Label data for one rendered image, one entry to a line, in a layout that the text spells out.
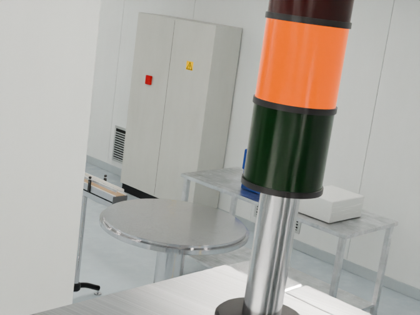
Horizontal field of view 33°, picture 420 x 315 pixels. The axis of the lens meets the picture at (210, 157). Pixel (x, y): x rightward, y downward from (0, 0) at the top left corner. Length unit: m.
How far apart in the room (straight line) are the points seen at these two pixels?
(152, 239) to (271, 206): 3.69
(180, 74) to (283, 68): 7.16
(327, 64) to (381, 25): 6.18
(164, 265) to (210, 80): 3.14
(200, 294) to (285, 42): 0.20
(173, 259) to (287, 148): 4.11
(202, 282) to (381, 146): 6.05
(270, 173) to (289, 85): 0.05
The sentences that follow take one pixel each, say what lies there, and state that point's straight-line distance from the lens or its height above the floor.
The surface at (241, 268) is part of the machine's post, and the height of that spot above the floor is 2.10.
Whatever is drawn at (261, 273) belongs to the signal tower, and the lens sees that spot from 0.45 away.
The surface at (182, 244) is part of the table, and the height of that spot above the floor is 0.93.
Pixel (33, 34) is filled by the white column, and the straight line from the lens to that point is 1.97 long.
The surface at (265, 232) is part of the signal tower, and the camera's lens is 0.44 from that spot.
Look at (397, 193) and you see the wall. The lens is 6.52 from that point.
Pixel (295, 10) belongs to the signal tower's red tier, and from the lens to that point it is 0.41.
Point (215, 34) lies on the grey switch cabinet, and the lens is 7.24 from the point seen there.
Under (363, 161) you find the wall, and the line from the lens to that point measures 6.67.
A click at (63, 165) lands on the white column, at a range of 2.11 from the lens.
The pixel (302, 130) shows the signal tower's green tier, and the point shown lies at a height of 2.24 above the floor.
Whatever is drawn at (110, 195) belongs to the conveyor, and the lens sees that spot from 4.89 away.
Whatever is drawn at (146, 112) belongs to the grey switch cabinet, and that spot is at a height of 0.99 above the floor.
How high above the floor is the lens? 2.30
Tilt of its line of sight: 12 degrees down
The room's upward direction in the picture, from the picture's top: 8 degrees clockwise
